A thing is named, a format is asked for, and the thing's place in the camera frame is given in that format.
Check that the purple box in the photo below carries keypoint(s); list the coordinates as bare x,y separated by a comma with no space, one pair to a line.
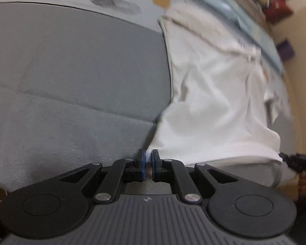
285,50

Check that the grey mat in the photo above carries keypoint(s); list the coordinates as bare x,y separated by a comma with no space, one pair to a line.
66,81

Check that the white small garment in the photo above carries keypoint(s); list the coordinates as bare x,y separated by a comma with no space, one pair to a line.
214,94

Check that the red bag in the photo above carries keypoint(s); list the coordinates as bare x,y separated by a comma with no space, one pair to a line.
278,9

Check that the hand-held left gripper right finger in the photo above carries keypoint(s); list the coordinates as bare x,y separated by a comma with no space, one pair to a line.
154,163

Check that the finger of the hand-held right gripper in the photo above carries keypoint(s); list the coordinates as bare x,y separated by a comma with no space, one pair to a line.
288,158

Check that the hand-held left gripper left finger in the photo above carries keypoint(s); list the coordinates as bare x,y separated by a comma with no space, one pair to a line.
142,163

